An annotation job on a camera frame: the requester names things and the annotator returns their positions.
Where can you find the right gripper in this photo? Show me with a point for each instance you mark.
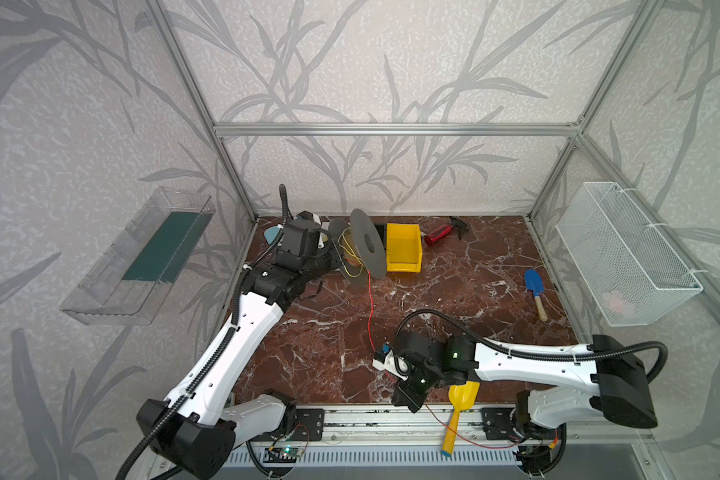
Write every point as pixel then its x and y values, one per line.
pixel 409 390

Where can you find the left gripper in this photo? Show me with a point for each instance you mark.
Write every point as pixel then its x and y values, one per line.
pixel 327 259

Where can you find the grey cable spool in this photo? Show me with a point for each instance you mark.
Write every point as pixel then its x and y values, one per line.
pixel 360 247

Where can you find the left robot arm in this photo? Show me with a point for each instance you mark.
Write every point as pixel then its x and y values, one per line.
pixel 186 427

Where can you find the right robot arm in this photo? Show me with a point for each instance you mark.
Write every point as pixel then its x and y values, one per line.
pixel 599 379

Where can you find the yellow toy shovel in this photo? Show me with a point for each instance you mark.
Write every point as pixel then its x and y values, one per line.
pixel 462 397

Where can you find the teal toy shovel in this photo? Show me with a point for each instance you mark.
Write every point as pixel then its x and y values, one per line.
pixel 274 234

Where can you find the yellow plastic bin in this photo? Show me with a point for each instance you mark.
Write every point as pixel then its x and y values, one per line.
pixel 404 251

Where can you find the red black spray bottle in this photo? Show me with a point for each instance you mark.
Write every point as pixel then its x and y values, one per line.
pixel 454 224

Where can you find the pink object in basket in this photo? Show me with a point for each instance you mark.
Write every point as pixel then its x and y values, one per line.
pixel 616 303

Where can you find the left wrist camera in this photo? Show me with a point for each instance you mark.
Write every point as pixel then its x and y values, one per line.
pixel 324 237

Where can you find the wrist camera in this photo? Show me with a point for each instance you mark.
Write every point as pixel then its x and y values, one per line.
pixel 387 361
pixel 324 237

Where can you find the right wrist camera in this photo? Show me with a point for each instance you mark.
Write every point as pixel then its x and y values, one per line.
pixel 387 361

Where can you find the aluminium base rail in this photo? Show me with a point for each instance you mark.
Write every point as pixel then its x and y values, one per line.
pixel 356 435

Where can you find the clear plastic wall tray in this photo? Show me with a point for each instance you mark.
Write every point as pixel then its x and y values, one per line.
pixel 130 282

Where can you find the white wire basket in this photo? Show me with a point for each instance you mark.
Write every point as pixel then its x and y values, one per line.
pixel 615 246

